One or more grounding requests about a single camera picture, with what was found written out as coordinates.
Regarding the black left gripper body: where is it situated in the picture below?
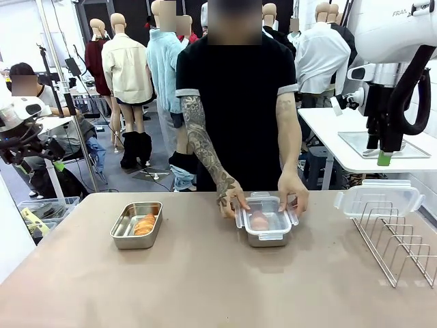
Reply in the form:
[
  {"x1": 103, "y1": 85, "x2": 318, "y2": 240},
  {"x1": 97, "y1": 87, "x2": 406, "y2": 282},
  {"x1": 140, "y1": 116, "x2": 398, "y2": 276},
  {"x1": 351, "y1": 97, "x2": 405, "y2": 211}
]
[{"x1": 0, "y1": 131, "x2": 61, "y2": 167}]

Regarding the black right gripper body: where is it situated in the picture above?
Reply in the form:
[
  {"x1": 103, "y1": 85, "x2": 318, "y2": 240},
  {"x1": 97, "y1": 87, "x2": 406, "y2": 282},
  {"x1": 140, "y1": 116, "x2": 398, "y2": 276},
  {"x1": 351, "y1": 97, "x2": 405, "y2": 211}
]
[{"x1": 362, "y1": 83, "x2": 395, "y2": 137}]

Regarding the golden croissant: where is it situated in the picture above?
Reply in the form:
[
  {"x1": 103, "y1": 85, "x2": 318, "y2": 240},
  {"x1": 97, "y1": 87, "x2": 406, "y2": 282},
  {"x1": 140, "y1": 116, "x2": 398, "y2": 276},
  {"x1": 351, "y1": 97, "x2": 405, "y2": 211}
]
[
  {"x1": 133, "y1": 213, "x2": 158, "y2": 236},
  {"x1": 251, "y1": 210, "x2": 270, "y2": 230}
]

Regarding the steel rectangular food container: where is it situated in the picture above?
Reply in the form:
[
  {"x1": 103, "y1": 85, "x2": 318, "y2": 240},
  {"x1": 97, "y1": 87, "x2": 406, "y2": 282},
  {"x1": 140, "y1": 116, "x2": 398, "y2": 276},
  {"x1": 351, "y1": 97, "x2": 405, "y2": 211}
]
[
  {"x1": 244, "y1": 196, "x2": 291, "y2": 248},
  {"x1": 109, "y1": 201, "x2": 164, "y2": 250}
]

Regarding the clear plastic clip lid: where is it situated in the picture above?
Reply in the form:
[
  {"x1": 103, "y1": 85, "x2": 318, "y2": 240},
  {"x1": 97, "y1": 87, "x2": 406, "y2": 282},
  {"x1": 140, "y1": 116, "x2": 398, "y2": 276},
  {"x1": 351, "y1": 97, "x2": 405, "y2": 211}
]
[
  {"x1": 234, "y1": 191, "x2": 300, "y2": 241},
  {"x1": 333, "y1": 179, "x2": 426, "y2": 220}
]

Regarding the person's left forearm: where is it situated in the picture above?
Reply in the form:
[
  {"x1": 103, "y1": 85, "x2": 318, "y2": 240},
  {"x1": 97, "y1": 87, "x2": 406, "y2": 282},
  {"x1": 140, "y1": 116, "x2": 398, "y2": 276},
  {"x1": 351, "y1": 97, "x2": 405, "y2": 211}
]
[{"x1": 277, "y1": 126, "x2": 304, "y2": 177}]

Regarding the tattooed right forearm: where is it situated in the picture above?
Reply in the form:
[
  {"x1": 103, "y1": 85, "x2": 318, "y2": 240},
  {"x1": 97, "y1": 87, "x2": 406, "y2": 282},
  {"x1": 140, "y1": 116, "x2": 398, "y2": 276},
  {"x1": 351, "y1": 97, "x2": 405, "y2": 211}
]
[{"x1": 184, "y1": 128, "x2": 240, "y2": 187}]

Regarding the person's left hand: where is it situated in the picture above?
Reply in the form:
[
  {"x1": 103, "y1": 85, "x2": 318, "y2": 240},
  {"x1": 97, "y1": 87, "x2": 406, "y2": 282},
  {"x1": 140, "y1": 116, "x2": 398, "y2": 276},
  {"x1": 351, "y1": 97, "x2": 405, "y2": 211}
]
[{"x1": 277, "y1": 169, "x2": 310, "y2": 219}]

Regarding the person's right hand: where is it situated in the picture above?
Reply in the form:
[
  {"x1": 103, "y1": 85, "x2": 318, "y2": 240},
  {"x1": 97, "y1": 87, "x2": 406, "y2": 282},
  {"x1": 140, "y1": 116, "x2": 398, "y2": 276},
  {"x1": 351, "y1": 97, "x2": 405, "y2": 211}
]
[{"x1": 216, "y1": 176, "x2": 251, "y2": 220}]

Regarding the flat square metal plate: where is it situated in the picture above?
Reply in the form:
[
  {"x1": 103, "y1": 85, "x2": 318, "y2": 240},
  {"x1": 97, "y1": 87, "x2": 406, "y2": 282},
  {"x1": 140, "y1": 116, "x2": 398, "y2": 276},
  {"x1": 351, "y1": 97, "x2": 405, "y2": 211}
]
[{"x1": 337, "y1": 131, "x2": 432, "y2": 159}]

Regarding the clear plastic storage bin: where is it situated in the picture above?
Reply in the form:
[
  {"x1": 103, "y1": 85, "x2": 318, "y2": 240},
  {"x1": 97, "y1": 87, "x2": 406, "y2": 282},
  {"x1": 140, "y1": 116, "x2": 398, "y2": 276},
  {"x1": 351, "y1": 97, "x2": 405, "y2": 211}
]
[{"x1": 16, "y1": 196, "x2": 81, "y2": 223}]

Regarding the white side table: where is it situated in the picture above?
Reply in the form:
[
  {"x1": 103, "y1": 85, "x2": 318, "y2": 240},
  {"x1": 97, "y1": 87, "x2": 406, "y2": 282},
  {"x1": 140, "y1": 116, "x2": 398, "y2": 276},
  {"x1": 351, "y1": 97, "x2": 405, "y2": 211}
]
[{"x1": 297, "y1": 106, "x2": 437, "y2": 191}]

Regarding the black stool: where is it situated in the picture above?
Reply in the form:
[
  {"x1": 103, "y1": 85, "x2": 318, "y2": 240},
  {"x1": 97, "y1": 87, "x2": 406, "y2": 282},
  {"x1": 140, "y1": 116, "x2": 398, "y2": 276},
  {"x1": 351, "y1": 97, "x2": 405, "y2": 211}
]
[{"x1": 302, "y1": 146, "x2": 329, "y2": 191}]

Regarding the small clear storage bin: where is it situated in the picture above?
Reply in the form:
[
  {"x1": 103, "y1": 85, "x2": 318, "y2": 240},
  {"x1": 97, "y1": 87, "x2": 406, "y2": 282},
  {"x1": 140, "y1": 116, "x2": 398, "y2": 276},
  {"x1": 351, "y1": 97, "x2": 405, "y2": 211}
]
[{"x1": 25, "y1": 220, "x2": 58, "y2": 245}]

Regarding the seated person in white shirt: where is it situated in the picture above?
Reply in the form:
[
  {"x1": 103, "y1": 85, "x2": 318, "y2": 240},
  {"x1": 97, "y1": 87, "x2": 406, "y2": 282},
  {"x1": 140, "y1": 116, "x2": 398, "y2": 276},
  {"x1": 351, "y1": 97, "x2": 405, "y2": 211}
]
[{"x1": 9, "y1": 62, "x2": 107, "y2": 199}]

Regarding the mannequin in white shirt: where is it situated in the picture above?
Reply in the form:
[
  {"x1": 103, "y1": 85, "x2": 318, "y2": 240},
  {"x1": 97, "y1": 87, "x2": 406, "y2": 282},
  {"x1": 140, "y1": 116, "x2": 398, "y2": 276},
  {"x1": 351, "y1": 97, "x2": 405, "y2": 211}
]
[{"x1": 294, "y1": 1, "x2": 352, "y2": 95}]

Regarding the black boots pair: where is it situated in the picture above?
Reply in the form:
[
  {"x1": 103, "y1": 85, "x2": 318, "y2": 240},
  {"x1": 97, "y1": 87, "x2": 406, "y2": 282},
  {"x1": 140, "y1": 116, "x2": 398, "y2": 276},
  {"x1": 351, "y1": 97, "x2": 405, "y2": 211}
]
[{"x1": 119, "y1": 131, "x2": 153, "y2": 170}]

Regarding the mannequin in black jacket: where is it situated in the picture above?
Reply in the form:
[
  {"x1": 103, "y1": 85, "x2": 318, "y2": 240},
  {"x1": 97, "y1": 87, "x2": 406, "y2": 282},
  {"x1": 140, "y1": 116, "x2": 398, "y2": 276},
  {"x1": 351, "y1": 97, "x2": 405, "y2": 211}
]
[{"x1": 329, "y1": 3, "x2": 359, "y2": 96}]

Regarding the black tripod stand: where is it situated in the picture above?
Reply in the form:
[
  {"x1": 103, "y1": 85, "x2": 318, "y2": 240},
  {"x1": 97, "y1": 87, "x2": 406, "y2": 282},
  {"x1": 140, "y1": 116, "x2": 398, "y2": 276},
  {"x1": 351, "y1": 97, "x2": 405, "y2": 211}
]
[{"x1": 36, "y1": 43, "x2": 76, "y2": 119}]

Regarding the white floor power strip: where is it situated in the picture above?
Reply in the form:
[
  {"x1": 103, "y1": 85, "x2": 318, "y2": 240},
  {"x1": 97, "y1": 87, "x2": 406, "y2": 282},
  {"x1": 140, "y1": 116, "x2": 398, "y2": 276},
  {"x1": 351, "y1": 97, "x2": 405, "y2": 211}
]
[{"x1": 146, "y1": 170, "x2": 170, "y2": 182}]

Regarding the black tablet on stand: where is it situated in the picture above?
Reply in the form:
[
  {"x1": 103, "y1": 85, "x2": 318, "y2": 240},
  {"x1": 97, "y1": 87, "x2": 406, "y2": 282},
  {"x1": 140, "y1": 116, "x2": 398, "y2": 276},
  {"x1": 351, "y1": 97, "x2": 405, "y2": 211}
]
[{"x1": 64, "y1": 57, "x2": 82, "y2": 77}]

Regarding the mannequin in maroon dress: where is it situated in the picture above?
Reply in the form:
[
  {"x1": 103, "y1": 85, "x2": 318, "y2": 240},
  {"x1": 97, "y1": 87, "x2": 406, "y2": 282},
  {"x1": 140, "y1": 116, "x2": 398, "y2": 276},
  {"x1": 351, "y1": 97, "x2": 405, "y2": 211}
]
[{"x1": 84, "y1": 18, "x2": 113, "y2": 148}]

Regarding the mannequin in cream jacket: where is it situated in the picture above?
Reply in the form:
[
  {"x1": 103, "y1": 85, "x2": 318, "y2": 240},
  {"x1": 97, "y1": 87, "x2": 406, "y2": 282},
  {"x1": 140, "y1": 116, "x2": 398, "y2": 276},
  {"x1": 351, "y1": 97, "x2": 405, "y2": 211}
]
[{"x1": 100, "y1": 12, "x2": 154, "y2": 146}]

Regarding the slanted metal pole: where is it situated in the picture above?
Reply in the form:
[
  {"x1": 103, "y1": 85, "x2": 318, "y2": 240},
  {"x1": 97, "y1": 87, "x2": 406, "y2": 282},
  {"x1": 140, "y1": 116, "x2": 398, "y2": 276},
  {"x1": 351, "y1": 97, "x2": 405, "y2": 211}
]
[{"x1": 35, "y1": 0, "x2": 100, "y2": 192}]

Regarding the black and blue clothes pile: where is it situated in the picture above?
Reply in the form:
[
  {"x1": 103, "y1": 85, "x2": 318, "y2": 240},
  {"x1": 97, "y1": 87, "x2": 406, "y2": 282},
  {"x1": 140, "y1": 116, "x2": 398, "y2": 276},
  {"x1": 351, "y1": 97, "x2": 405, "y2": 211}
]
[{"x1": 169, "y1": 151, "x2": 199, "y2": 192}]

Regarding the person in black t-shirt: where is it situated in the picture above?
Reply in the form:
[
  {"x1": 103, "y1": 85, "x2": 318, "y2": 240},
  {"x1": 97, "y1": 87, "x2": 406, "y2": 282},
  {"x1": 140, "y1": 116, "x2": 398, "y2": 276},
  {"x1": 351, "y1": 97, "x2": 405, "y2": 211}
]
[{"x1": 175, "y1": 0, "x2": 310, "y2": 220}]

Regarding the mannequin in light blue fleece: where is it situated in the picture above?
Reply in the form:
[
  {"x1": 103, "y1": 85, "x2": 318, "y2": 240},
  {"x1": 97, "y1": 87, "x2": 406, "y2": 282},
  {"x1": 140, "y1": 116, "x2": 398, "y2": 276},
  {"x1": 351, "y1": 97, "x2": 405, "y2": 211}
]
[{"x1": 145, "y1": 0, "x2": 188, "y2": 154}]

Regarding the mannequin in black clothes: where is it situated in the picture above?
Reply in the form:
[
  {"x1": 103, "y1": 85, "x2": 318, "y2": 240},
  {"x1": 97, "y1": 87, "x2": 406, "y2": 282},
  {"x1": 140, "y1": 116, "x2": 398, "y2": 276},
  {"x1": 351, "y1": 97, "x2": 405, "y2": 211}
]
[{"x1": 262, "y1": 3, "x2": 297, "y2": 59}]

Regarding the mannequin in red jacket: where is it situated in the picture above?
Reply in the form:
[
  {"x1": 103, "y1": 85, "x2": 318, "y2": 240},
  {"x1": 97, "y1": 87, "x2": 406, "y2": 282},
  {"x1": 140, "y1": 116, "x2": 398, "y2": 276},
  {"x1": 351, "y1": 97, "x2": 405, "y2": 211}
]
[{"x1": 175, "y1": 15, "x2": 199, "y2": 45}]

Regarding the mannequin in plaid shirt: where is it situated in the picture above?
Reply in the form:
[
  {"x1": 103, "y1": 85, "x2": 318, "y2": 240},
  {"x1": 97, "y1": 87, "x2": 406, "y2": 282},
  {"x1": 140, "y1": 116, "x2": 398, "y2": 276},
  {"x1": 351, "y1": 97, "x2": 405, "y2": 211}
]
[{"x1": 199, "y1": 2, "x2": 210, "y2": 37}]

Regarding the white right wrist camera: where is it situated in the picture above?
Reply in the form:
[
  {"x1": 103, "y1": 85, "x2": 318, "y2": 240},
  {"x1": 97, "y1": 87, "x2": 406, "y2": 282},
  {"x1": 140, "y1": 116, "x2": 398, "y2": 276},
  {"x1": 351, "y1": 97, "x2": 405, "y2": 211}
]
[{"x1": 330, "y1": 87, "x2": 367, "y2": 119}]

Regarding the black right arm cable sleeve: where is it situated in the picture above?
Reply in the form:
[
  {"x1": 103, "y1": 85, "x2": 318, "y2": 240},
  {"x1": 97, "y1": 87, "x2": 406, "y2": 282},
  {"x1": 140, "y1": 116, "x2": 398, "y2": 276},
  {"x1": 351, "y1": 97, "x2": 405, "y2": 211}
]
[{"x1": 389, "y1": 44, "x2": 437, "y2": 144}]

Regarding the metal wire lid rack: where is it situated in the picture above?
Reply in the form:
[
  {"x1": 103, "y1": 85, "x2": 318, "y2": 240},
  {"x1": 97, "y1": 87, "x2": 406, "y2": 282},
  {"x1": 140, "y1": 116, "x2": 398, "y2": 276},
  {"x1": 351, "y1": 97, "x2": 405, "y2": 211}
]
[{"x1": 351, "y1": 200, "x2": 437, "y2": 288}]

